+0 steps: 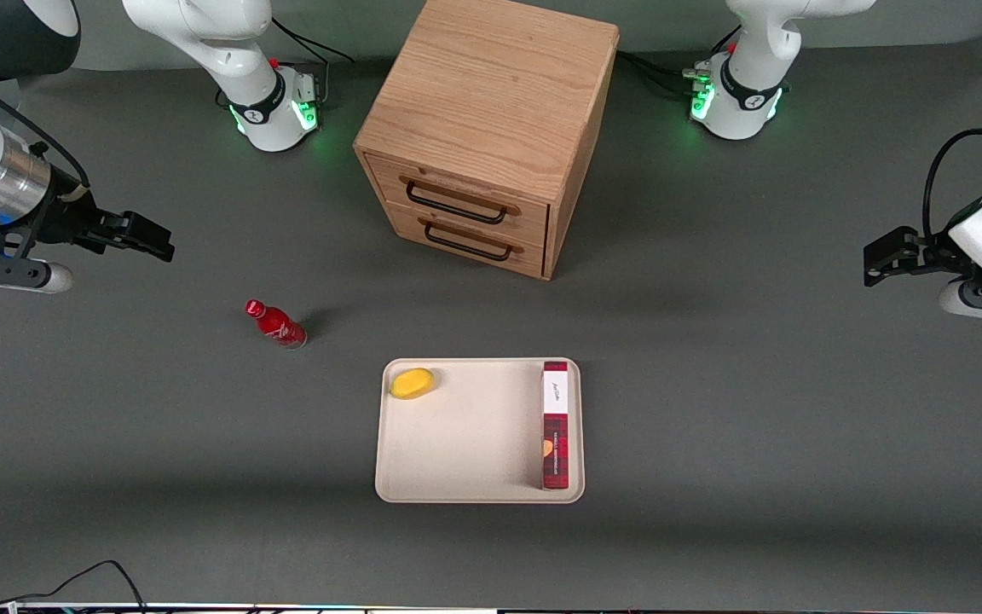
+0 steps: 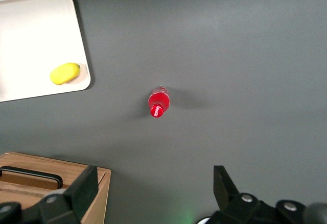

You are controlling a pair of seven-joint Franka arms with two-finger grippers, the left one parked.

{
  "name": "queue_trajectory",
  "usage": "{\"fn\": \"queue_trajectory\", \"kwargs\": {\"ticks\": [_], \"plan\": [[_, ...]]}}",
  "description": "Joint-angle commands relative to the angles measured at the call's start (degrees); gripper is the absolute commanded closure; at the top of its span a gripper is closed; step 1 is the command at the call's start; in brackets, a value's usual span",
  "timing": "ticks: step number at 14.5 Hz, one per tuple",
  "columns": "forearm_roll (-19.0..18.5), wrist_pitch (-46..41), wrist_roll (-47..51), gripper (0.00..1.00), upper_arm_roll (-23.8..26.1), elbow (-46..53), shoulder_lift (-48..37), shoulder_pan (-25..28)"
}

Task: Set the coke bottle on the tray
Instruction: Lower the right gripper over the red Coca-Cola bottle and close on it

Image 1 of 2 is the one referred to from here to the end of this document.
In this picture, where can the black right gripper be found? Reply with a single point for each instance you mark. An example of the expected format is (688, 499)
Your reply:
(65, 216)

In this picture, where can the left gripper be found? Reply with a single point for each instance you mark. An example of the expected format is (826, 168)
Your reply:
(922, 252)

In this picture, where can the red coke bottle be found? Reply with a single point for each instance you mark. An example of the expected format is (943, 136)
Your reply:
(278, 324)

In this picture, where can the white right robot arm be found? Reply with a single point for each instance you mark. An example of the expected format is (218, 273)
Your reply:
(201, 43)

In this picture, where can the beige plastic tray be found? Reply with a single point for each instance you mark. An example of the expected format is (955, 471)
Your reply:
(474, 443)

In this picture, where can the yellow lemon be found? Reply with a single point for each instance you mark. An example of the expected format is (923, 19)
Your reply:
(412, 383)

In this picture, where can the wooden drawer front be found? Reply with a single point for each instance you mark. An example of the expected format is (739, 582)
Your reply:
(525, 217)
(529, 256)

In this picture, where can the red plaid carton box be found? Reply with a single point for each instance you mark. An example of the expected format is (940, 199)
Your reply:
(556, 426)

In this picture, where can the wooden drawer cabinet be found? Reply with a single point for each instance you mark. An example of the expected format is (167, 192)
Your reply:
(491, 94)

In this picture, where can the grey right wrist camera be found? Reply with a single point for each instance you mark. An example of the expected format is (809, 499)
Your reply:
(22, 275)

